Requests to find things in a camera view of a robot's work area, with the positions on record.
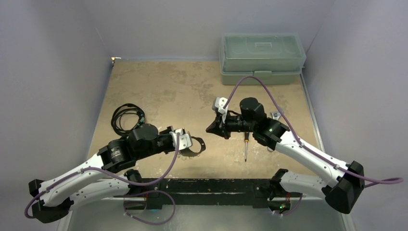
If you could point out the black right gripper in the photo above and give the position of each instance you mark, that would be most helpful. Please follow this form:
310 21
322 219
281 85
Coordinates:
225 126

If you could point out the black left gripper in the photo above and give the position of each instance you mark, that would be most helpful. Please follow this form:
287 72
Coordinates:
167 132

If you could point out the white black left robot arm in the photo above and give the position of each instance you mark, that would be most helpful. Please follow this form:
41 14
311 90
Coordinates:
107 173

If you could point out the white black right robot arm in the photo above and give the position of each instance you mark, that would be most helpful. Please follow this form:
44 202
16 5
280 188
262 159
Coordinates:
335 181

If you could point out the green translucent plastic toolbox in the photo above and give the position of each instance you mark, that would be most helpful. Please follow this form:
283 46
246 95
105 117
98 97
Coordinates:
274 58

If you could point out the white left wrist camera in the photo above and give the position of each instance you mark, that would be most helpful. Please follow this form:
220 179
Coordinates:
181 139

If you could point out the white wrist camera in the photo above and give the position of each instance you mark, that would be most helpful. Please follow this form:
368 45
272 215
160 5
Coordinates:
220 107
181 139

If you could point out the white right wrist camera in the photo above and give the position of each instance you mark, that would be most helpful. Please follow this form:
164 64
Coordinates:
220 107

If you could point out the screwdriver black yellow handle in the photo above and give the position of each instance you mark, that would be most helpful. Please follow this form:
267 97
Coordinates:
246 140

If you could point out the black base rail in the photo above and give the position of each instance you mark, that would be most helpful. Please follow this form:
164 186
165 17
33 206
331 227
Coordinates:
247 192

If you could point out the adjustable wrench red handle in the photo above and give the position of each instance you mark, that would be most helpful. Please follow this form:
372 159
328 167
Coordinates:
276 115

